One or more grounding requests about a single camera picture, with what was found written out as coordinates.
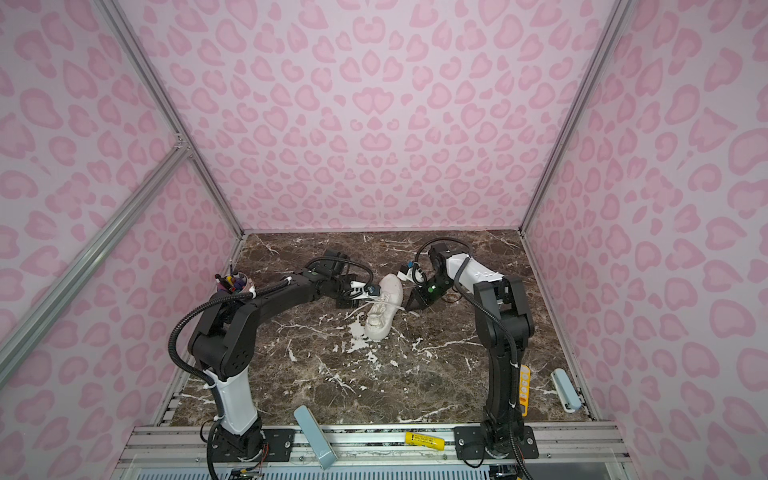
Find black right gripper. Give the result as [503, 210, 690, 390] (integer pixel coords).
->
[405, 275, 462, 310]

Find white shoelace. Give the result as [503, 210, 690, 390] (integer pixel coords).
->
[361, 287, 403, 328]

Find white knit sneaker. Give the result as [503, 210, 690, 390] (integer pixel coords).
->
[364, 274, 404, 342]

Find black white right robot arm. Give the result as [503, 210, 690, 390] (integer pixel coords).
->
[398, 243, 539, 460]

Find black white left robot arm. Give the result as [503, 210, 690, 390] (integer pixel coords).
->
[168, 261, 381, 472]

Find pink pen cup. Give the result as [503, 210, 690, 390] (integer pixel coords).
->
[215, 272, 253, 294]

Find coloured pens in cup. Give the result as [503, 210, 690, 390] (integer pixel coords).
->
[214, 262, 249, 294]

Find yellow calculator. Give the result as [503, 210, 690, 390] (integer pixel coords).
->
[518, 365, 531, 417]

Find yellow marker tube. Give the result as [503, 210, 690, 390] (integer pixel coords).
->
[405, 431, 446, 451]

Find light blue eraser block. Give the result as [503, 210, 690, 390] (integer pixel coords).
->
[294, 405, 338, 470]

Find light blue stapler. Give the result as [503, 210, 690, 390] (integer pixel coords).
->
[550, 368, 582, 414]

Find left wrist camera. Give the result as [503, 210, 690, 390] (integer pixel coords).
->
[346, 281, 381, 300]

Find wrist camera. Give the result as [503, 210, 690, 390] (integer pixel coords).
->
[346, 281, 381, 300]
[397, 261, 427, 285]

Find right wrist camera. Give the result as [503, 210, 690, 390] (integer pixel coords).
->
[397, 261, 427, 285]

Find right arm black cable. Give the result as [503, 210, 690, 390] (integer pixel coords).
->
[412, 236, 535, 480]

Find diagonal aluminium frame bar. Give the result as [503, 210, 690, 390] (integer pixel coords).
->
[1, 143, 188, 385]

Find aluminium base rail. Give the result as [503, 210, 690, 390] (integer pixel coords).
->
[112, 422, 638, 479]

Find aluminium corner frame post right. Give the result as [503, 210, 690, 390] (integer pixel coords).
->
[518, 0, 637, 237]

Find aluminium corner frame post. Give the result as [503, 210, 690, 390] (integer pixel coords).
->
[518, 0, 637, 237]
[94, 0, 245, 238]

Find aluminium corner frame post left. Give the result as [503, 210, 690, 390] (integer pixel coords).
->
[94, 0, 245, 238]

